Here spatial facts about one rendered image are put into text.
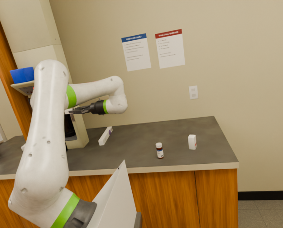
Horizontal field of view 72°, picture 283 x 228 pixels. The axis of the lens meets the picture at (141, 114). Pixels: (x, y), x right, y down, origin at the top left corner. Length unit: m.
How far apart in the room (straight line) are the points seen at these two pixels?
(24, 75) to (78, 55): 0.56
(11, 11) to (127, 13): 0.79
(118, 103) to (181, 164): 0.51
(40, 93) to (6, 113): 1.78
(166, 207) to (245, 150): 0.98
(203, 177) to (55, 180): 0.88
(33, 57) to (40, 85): 0.82
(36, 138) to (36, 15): 1.04
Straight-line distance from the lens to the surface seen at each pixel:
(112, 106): 1.19
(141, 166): 1.17
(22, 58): 1.61
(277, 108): 1.94
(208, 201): 1.34
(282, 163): 2.20
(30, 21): 1.55
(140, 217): 0.89
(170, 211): 1.40
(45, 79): 0.76
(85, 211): 0.71
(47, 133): 0.61
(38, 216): 0.71
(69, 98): 0.96
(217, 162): 1.15
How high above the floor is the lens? 1.58
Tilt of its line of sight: 18 degrees down
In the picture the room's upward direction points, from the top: 10 degrees counter-clockwise
